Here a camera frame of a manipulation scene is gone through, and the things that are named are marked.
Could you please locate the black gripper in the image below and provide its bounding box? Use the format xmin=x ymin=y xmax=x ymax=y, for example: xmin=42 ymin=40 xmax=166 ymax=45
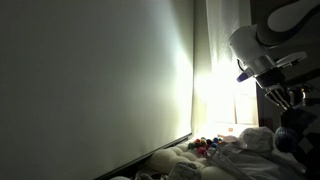
xmin=255 ymin=67 xmax=297 ymax=111

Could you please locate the white mesh laundry bag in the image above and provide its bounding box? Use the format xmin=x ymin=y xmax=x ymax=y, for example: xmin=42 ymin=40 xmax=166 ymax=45
xmin=206 ymin=125 xmax=309 ymax=180

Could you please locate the dark argyle patterned item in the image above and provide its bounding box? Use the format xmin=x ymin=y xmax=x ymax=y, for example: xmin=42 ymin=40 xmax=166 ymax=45
xmin=293 ymin=109 xmax=320 ymax=161

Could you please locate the white curtain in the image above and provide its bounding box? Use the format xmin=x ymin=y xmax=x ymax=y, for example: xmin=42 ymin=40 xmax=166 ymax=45
xmin=191 ymin=0 xmax=259 ymax=134

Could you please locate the gray white knitted cloth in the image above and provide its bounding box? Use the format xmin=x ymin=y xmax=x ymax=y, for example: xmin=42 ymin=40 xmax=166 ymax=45
xmin=169 ymin=160 xmax=203 ymax=180

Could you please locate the white tufted cushion mat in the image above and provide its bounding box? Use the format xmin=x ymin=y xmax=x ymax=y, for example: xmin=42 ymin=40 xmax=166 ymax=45
xmin=109 ymin=141 xmax=241 ymax=180

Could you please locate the white screen with black border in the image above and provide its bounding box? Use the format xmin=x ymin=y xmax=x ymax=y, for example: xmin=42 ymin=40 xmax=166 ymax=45
xmin=0 ymin=0 xmax=195 ymax=180

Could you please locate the black camera mount with bar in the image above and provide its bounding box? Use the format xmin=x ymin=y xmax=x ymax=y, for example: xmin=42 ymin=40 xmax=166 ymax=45
xmin=293 ymin=76 xmax=320 ymax=108

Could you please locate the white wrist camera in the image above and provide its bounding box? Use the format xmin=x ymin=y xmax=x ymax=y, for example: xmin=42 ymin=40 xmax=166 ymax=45
xmin=269 ymin=50 xmax=308 ymax=69

